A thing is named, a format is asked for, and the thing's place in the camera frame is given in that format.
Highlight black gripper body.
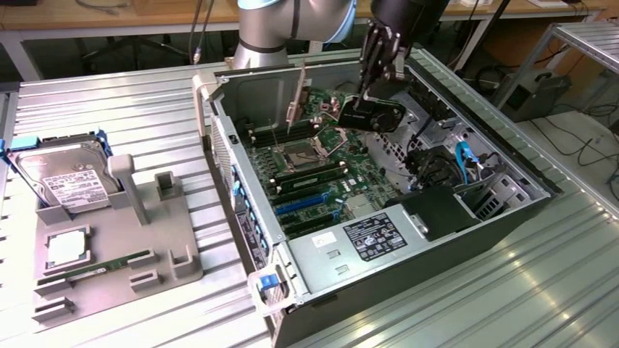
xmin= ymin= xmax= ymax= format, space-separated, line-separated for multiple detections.
xmin=370 ymin=0 xmax=448 ymax=49

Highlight GPU card with metal bracket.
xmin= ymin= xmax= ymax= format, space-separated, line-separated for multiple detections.
xmin=286 ymin=57 xmax=408 ymax=136

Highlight black headphones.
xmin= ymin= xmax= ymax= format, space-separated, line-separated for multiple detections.
xmin=475 ymin=66 xmax=504 ymax=90

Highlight metal socket cover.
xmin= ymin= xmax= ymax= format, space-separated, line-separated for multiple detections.
xmin=312 ymin=125 xmax=351 ymax=154

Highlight metal disk bay cage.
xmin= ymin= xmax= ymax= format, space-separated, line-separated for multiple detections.
xmin=364 ymin=88 xmax=466 ymax=183

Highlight thin metal locking lever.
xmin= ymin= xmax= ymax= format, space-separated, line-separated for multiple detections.
xmin=267 ymin=118 xmax=283 ymax=150

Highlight black RAM slot pair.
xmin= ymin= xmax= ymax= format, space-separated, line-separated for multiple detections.
xmin=248 ymin=121 xmax=322 ymax=149

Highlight black box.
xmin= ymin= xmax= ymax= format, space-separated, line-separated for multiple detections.
xmin=502 ymin=70 xmax=572 ymax=123

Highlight CPU socket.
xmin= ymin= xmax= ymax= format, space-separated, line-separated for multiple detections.
xmin=274 ymin=142 xmax=316 ymax=172

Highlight green motherboard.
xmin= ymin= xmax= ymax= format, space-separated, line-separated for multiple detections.
xmin=244 ymin=121 xmax=391 ymax=241

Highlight installed RAM stick with label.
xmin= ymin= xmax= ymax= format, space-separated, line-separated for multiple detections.
xmin=279 ymin=173 xmax=336 ymax=192

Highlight silver chipset heatsink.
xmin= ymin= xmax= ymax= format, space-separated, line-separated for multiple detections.
xmin=344 ymin=196 xmax=384 ymax=215

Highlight blue expansion slot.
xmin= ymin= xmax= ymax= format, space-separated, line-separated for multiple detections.
xmin=272 ymin=193 xmax=327 ymax=216

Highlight black fan shroud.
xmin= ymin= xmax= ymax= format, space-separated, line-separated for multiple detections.
xmin=386 ymin=183 xmax=480 ymax=243

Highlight black expansion slot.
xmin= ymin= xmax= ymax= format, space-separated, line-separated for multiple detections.
xmin=283 ymin=216 xmax=350 ymax=237

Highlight wooden desk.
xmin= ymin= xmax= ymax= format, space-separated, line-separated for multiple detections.
xmin=0 ymin=0 xmax=603 ymax=32

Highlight black open PC case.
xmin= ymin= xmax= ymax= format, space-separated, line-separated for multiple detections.
xmin=208 ymin=42 xmax=566 ymax=348

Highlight grey power supply unit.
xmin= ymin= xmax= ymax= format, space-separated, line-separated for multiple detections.
xmin=287 ymin=204 xmax=432 ymax=295

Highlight grey parts rack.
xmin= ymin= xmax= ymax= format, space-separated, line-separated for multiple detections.
xmin=31 ymin=153 xmax=208 ymax=335

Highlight grey corner clamp with blue latch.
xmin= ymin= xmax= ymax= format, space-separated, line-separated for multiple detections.
xmin=246 ymin=263 xmax=294 ymax=317

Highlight hard disk with white label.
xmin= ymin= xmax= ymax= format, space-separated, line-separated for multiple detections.
xmin=9 ymin=142 xmax=123 ymax=214

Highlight blue disk carrier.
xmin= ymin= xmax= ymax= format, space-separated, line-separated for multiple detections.
xmin=0 ymin=126 xmax=117 ymax=165

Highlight green RAM stick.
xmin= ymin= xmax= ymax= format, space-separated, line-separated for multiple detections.
xmin=47 ymin=252 xmax=152 ymax=287

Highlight silver CPU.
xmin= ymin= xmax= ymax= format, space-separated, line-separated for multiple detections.
xmin=47 ymin=231 xmax=92 ymax=266

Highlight black wire bundle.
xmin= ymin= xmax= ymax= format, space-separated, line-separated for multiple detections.
xmin=404 ymin=147 xmax=460 ymax=190

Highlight blue data wire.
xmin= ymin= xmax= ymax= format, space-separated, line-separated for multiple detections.
xmin=452 ymin=140 xmax=486 ymax=186

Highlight aluminium frame table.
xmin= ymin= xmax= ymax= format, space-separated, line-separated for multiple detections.
xmin=496 ymin=21 xmax=619 ymax=109

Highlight hanging cable with plug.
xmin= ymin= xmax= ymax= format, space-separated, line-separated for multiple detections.
xmin=187 ymin=0 xmax=212 ymax=63

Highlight black floor cable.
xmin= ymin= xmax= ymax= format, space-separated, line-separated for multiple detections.
xmin=530 ymin=104 xmax=619 ymax=190

